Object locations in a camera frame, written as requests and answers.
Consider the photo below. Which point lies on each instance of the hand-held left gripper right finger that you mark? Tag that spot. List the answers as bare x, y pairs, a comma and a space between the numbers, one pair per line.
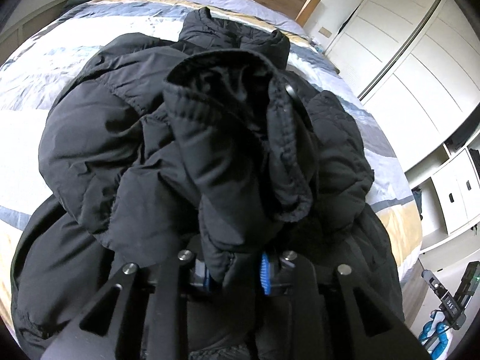
265, 273

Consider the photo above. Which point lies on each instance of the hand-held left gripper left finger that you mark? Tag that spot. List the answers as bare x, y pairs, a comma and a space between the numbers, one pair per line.
204, 275

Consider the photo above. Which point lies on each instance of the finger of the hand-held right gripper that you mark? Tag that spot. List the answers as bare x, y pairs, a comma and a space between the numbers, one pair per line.
433, 283

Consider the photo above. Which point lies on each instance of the black puffer jacket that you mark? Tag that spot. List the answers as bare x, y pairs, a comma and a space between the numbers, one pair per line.
150, 150

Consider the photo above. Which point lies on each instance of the person's right hand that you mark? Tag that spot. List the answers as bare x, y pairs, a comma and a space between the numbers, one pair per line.
431, 339

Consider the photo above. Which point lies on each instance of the white shelf cabinet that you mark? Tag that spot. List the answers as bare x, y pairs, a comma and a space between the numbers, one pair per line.
450, 202

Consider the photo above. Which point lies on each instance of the white wardrobe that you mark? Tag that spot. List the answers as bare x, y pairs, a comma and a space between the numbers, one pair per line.
405, 45

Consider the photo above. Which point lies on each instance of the striped patchwork quilt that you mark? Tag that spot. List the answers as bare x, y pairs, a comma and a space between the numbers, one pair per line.
112, 26

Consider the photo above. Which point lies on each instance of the wall socket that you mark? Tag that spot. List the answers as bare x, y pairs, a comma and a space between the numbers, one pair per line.
325, 32

